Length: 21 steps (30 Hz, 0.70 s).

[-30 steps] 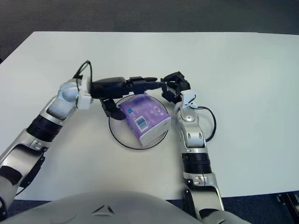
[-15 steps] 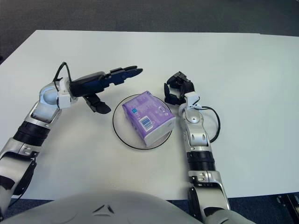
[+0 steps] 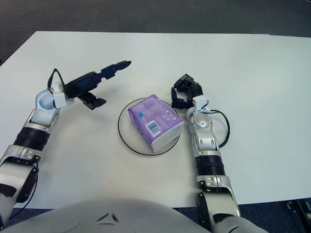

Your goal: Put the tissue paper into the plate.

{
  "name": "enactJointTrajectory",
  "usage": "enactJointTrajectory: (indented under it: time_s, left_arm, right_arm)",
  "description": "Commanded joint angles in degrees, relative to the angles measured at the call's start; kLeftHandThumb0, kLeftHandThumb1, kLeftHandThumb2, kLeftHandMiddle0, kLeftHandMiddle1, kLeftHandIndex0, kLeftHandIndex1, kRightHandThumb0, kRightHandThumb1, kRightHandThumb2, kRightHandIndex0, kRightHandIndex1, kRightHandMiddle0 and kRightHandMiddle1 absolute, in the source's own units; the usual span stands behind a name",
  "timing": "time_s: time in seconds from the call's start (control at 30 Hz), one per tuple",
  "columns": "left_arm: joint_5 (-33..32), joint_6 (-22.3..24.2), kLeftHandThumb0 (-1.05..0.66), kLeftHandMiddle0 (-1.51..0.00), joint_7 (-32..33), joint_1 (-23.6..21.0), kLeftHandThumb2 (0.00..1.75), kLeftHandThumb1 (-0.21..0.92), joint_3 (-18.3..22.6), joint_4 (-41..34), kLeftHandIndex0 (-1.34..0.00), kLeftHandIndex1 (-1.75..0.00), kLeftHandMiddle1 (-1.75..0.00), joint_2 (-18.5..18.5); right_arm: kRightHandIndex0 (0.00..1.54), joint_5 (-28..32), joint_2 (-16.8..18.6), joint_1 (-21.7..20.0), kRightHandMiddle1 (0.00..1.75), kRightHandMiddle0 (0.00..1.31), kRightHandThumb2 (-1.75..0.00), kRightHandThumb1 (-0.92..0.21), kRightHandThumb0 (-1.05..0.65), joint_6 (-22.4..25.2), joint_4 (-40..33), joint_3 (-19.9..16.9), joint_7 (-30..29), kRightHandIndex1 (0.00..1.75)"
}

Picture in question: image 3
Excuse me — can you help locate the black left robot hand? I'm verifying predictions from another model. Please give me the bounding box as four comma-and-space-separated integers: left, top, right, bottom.
63, 60, 132, 110

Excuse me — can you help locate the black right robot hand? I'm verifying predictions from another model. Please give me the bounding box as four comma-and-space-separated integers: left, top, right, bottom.
171, 73, 204, 110

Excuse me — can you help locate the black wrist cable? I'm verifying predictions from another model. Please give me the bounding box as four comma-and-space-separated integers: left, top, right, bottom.
48, 68, 65, 94
210, 109, 230, 148

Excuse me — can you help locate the white left wrist mount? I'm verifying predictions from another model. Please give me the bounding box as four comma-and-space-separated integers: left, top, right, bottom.
52, 82, 73, 109

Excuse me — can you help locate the purple tissue paper pack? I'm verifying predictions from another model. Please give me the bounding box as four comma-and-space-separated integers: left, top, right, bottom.
127, 94, 184, 153

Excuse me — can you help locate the white plate with black rim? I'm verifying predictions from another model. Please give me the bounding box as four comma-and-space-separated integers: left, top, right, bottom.
118, 98, 182, 156

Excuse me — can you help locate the white right wrist mount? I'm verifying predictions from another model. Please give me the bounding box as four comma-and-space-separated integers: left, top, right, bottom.
191, 95, 209, 113

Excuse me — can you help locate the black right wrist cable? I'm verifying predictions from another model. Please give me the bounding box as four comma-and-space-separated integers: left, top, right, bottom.
210, 109, 230, 148

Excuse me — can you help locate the silver robot torso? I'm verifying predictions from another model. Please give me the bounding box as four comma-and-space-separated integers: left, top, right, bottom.
0, 198, 265, 233

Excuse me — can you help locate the white wrist mount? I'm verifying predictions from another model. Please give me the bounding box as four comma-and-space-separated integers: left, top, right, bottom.
191, 95, 209, 113
52, 82, 73, 109

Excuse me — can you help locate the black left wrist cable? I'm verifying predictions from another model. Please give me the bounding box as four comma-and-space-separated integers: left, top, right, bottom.
48, 68, 65, 94

